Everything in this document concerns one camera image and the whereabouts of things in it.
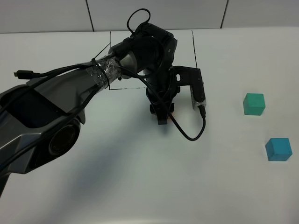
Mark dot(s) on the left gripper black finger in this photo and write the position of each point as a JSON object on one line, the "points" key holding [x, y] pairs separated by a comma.
{"points": [[162, 117]]}

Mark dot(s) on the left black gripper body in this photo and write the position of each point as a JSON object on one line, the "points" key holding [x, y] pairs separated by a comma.
{"points": [[163, 83]]}

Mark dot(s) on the green cube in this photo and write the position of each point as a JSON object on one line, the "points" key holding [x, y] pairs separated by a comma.
{"points": [[254, 104]]}

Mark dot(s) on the blue cube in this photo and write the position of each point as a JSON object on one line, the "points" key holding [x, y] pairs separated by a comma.
{"points": [[278, 149]]}

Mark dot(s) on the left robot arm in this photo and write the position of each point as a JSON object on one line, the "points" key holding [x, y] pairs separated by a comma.
{"points": [[40, 120]]}

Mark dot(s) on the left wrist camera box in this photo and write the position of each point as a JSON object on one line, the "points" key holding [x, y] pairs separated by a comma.
{"points": [[191, 77]]}

